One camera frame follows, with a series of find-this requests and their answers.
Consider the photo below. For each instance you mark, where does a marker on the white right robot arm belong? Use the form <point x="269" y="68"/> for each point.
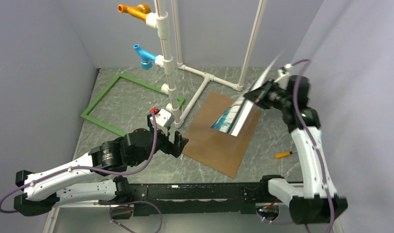
<point x="318" y="201"/>

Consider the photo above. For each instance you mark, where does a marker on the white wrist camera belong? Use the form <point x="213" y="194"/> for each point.
<point x="284" y="74"/>
<point x="162" y="119"/>

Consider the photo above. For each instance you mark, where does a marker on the orange handled screwdriver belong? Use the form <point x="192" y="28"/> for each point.
<point x="284" y="154"/>

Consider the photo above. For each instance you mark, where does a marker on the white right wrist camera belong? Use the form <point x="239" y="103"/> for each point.
<point x="284" y="74"/>

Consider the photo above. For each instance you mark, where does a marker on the printed photo with lanterns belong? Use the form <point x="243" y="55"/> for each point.
<point x="233" y="118"/>

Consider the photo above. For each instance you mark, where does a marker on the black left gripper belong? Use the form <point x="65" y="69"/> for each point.
<point x="175" y="148"/>

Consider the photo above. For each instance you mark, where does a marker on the blue plastic faucet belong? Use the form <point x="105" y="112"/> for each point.
<point x="146" y="58"/>

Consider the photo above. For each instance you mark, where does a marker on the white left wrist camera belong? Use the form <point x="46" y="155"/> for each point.
<point x="162" y="119"/>

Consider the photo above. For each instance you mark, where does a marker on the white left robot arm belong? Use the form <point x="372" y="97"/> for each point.
<point x="100" y="174"/>

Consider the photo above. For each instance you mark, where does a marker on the white PVC pipe stand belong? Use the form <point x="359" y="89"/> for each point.
<point x="214" y="40"/>

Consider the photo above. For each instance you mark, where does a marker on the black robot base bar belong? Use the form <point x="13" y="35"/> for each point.
<point x="198" y="198"/>

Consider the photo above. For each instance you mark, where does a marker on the orange plastic faucet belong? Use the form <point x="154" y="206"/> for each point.
<point x="140" y="11"/>

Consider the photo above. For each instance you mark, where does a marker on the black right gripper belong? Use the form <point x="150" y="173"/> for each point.
<point x="258" y="94"/>

